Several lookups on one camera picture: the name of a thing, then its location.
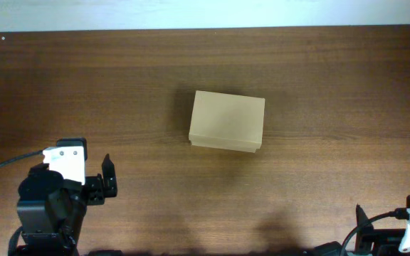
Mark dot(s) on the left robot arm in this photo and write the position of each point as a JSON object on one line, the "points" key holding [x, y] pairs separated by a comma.
{"points": [[51, 209]]}

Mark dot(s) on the cardboard box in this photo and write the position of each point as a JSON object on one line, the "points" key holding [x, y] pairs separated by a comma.
{"points": [[225, 121]]}

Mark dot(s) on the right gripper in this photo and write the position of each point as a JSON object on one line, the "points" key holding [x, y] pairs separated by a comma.
{"points": [[370, 238]]}

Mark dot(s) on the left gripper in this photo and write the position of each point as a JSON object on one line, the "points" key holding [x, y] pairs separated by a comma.
{"points": [[95, 190]]}

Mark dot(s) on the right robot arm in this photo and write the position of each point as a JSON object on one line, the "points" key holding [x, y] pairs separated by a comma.
{"points": [[348, 245]]}

